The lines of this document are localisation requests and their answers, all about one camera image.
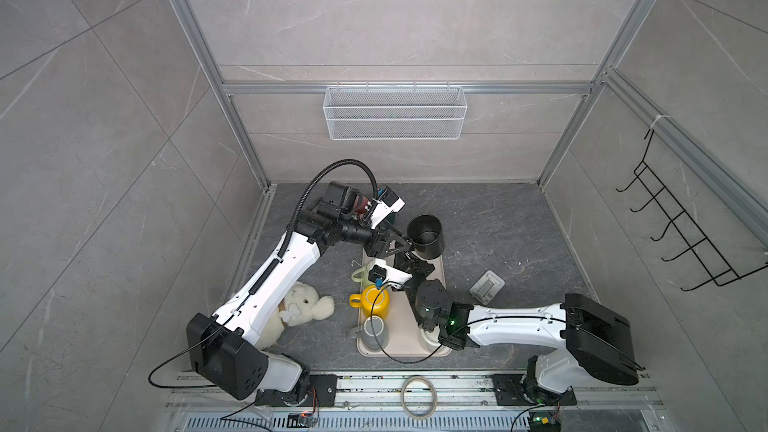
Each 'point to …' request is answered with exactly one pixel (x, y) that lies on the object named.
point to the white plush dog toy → (300, 304)
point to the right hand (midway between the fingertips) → (406, 242)
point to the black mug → (426, 236)
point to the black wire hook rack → (702, 255)
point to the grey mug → (365, 333)
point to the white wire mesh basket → (395, 113)
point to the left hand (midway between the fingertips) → (402, 235)
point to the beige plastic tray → (404, 340)
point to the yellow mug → (371, 301)
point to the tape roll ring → (434, 403)
